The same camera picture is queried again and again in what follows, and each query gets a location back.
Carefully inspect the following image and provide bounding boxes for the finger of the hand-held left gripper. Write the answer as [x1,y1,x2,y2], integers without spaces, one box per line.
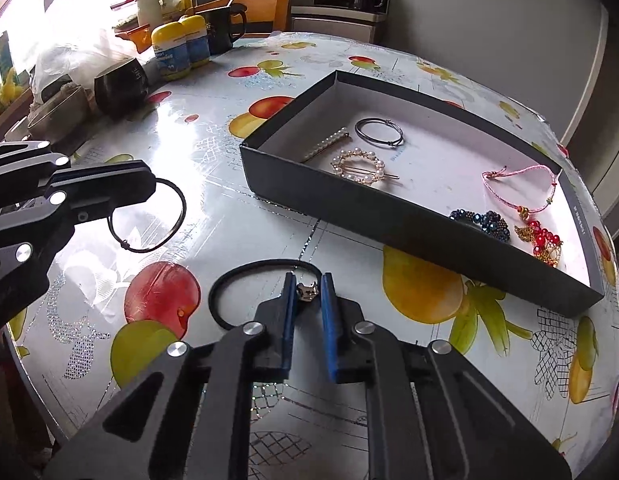
[0,141,157,197]
[0,189,156,338]

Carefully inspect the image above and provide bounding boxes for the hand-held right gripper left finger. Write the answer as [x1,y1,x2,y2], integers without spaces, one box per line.
[43,271,298,480]

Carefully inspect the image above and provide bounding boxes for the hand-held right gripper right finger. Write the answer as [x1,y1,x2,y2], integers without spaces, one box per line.
[320,271,573,480]

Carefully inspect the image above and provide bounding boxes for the black hair tie metal charm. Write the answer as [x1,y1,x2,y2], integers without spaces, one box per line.
[208,258,324,332]

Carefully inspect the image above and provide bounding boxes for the thin black hair tie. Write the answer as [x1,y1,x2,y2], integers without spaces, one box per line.
[107,177,187,254]

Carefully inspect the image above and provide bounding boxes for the round pearl hair clip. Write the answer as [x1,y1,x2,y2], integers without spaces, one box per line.
[330,147,400,187]

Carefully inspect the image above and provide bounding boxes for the shallow black cardboard box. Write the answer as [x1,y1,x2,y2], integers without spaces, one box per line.
[239,70,606,319]

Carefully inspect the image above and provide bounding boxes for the straight pearl hair clip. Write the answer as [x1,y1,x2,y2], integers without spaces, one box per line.
[300,126,351,163]

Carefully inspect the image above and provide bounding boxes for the dark blue bead bracelet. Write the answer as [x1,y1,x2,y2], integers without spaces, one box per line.
[449,209,511,247]

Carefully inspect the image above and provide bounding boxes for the thin dark wire bangle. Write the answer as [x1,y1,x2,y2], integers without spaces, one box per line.
[354,117,405,149]

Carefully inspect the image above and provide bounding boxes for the red bead gold ornament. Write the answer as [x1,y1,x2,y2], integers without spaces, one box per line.
[514,206,564,267]

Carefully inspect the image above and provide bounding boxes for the pink braided cord bracelet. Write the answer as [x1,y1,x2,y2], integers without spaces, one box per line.
[481,164,561,212]

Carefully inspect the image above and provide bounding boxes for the dark round cup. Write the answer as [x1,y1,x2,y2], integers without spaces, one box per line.
[94,57,150,119]

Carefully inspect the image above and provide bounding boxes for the clear plastic bag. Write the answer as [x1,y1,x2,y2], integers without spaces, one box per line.
[30,0,141,92]

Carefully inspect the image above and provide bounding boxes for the yellow-capped blue bottles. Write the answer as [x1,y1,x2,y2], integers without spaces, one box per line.
[151,22,191,82]

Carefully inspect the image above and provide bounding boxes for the orange tray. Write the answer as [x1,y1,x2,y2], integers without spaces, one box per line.
[113,26,153,54]

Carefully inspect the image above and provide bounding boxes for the yellow blue label bottle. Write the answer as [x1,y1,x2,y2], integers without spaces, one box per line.
[178,14,211,69]

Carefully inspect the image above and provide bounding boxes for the white cup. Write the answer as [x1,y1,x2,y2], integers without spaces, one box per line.
[136,0,163,29]

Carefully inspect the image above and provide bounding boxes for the black mug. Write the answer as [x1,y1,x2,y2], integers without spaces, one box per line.
[195,3,249,56]

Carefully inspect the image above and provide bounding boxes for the orange wooden chair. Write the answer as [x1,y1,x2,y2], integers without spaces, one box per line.
[186,0,291,39]

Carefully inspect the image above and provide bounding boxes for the grey cabinet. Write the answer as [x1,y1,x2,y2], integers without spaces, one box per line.
[289,6,389,45]

